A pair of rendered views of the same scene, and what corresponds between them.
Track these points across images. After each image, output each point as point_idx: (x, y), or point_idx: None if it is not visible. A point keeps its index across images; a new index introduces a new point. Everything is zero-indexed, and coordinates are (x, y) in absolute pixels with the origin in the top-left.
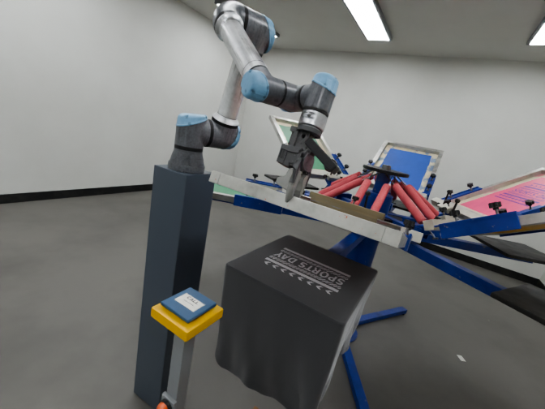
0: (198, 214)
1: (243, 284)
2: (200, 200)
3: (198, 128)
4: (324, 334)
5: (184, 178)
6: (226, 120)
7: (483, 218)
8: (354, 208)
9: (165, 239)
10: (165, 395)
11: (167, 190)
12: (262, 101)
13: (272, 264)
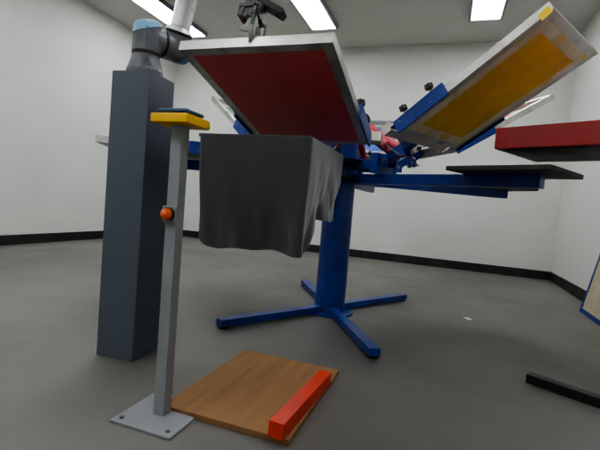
0: None
1: (220, 143)
2: (162, 104)
3: (155, 32)
4: (297, 152)
5: (147, 72)
6: (180, 29)
7: (422, 99)
8: None
9: (130, 143)
10: (165, 205)
11: (129, 90)
12: None
13: None
